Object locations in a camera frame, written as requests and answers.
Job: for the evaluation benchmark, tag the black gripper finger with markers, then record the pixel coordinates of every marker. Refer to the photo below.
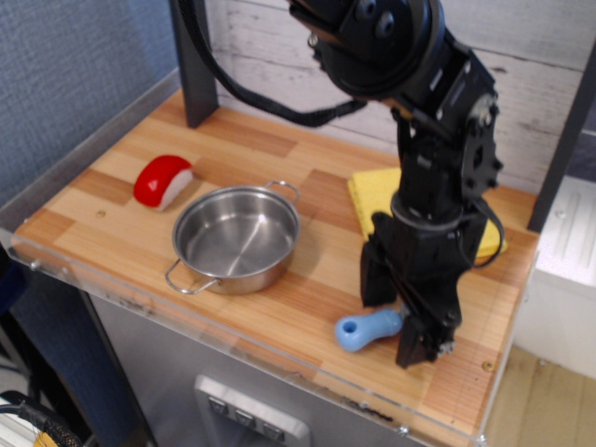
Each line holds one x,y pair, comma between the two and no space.
376,285
422,341

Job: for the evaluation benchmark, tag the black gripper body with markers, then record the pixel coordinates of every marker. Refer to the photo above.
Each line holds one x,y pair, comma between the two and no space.
428,253

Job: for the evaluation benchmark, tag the blue handled grey spoon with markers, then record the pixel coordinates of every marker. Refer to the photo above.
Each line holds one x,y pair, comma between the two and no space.
355,332

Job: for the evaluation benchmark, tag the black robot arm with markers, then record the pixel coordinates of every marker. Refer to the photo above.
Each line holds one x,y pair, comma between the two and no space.
401,53

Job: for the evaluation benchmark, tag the stainless steel pot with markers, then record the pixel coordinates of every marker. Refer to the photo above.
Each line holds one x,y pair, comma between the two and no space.
235,240

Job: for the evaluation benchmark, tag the folded yellow cloth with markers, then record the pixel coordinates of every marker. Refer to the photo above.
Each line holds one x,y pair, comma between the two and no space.
371,191

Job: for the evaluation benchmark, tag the clear acrylic table guard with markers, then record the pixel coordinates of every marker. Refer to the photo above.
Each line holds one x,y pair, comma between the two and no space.
81,223

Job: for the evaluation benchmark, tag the white grooved block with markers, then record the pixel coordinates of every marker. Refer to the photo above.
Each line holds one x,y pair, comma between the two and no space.
566,246

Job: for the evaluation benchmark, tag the silver dispenser button panel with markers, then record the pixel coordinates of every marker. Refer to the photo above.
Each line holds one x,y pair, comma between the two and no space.
237,419

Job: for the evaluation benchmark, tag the dark grey right post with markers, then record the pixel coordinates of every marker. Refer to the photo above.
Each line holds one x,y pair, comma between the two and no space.
565,148

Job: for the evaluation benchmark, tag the dark grey post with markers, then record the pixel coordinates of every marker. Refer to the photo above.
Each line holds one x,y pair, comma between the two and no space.
565,148
198,84

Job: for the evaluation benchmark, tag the dark grey left post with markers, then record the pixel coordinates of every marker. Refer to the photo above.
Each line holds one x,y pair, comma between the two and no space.
198,84

